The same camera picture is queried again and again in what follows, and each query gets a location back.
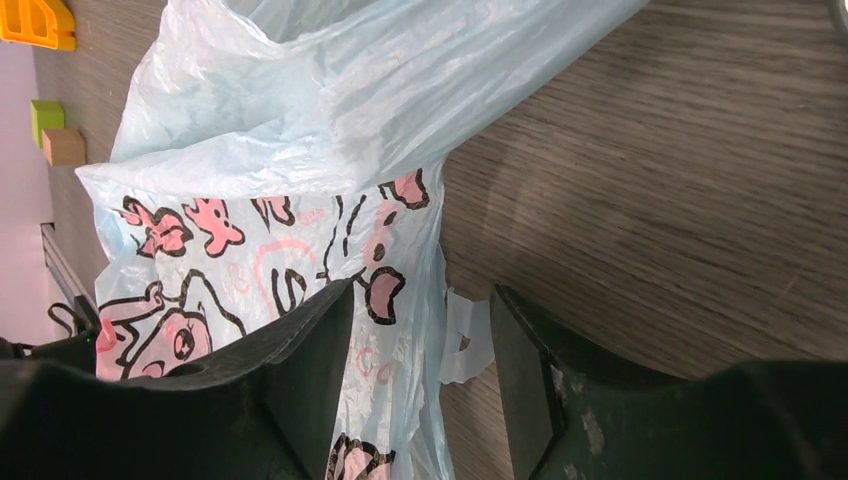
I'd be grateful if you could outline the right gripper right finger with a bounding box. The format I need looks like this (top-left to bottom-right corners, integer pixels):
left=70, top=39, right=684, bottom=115
left=490, top=285, right=847, bottom=479

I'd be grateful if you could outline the green toy block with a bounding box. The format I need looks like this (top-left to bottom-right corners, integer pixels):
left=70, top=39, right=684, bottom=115
left=30, top=100, right=65, bottom=149

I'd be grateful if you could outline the light blue plastic bag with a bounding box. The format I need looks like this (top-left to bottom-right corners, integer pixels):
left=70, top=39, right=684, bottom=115
left=77, top=1, right=641, bottom=479

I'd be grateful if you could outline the tan wooden cube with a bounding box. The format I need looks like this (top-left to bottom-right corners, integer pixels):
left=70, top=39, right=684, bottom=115
left=41, top=128, right=86, bottom=167

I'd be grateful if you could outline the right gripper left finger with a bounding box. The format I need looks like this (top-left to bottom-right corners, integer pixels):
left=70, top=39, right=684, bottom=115
left=1, top=280, right=354, bottom=479

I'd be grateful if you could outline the orange yellow toy truck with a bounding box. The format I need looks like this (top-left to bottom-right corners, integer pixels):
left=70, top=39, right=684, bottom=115
left=1, top=0, right=77, bottom=51

